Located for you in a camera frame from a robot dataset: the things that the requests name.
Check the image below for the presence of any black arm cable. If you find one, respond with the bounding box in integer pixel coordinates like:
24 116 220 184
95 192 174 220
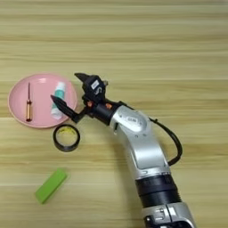
148 117 183 167

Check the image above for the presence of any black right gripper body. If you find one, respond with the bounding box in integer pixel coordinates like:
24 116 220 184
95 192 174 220
81 94 126 126

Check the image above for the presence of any green rectangular block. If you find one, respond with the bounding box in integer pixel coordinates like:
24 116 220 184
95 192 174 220
34 167 69 205

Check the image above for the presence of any white and teal glue stick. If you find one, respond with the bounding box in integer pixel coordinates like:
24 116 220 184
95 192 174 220
50 81 67 120

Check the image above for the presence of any pink round plate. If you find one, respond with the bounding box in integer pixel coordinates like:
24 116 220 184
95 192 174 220
7 73 79 129

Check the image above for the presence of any small orange-handled screwdriver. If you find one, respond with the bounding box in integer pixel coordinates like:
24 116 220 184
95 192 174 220
25 82 33 123

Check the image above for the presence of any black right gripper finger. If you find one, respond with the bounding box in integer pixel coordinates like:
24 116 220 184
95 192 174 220
49 94 87 124
74 72 92 87

